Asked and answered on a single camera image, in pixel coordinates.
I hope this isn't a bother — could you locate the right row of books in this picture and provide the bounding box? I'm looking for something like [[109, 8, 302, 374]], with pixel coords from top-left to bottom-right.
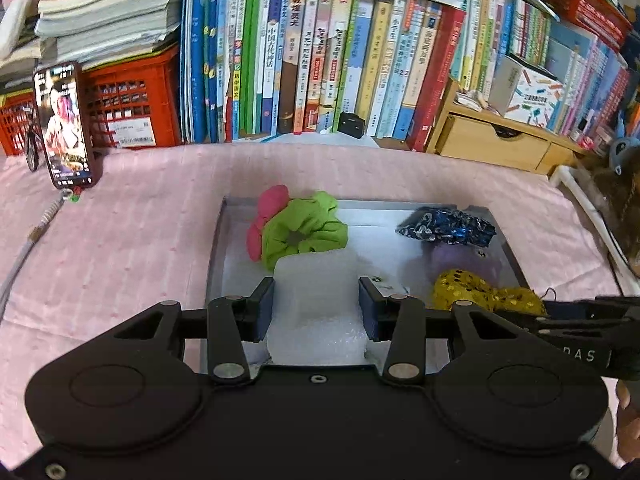
[[546, 22, 631, 143]]

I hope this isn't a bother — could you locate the brown haired doll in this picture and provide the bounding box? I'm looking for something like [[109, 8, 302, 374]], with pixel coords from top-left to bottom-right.
[[587, 156, 639, 276]]

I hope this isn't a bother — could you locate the gold sequin bow pouch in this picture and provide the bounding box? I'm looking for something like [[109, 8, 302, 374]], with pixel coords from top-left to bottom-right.
[[432, 269, 548, 316]]

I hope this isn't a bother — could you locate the white pvc pipe frame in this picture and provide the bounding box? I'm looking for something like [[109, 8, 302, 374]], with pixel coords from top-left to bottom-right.
[[549, 165, 639, 288]]

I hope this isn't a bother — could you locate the grey shallow tray box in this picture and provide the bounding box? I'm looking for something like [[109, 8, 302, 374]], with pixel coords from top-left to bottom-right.
[[199, 195, 532, 376]]

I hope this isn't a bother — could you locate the person's right hand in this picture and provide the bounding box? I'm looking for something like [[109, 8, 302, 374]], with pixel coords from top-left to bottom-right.
[[616, 379, 640, 463]]

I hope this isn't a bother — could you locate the white foam wrap block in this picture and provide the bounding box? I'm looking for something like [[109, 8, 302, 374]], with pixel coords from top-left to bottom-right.
[[243, 248, 390, 367]]

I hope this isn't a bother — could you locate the pink striped tablecloth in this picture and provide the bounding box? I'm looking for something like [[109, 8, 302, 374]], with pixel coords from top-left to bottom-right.
[[1, 143, 617, 467]]

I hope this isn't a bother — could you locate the row of upright books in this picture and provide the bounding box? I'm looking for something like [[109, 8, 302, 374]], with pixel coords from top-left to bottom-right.
[[178, 0, 558, 143]]

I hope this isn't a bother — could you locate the miniature bicycle model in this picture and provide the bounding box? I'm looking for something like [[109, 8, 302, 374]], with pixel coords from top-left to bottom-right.
[[23, 106, 40, 172]]

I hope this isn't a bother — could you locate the blue floral fabric pouch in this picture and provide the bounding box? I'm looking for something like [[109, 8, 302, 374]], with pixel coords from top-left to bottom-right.
[[395, 206, 497, 248]]

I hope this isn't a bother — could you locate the purple fuzzy sock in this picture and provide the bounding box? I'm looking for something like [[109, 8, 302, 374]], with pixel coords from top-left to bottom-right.
[[426, 244, 494, 282]]

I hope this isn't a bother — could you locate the green scrunchie with pink bow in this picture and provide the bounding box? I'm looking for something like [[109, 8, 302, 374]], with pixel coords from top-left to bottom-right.
[[246, 184, 348, 272]]

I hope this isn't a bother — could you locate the red plastic crate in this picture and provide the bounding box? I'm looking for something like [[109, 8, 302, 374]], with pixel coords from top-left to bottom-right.
[[0, 44, 182, 157]]

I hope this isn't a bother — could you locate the stack of horizontal books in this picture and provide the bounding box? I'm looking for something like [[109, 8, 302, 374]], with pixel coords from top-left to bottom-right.
[[1, 0, 182, 93]]

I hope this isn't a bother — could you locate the small black box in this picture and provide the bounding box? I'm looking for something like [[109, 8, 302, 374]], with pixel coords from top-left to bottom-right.
[[337, 112, 366, 139]]

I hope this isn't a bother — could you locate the red basket on books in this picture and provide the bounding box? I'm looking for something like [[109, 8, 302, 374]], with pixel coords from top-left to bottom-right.
[[544, 0, 632, 52]]

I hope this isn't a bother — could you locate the white patterned box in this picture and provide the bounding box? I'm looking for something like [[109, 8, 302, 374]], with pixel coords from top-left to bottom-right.
[[488, 56, 564, 129]]

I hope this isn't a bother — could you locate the wooden drawer organizer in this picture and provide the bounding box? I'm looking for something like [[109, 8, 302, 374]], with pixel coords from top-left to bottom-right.
[[426, 79, 593, 176]]

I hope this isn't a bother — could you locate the smartphone with lit screen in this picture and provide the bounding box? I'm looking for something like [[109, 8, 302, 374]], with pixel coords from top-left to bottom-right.
[[32, 62, 99, 190]]

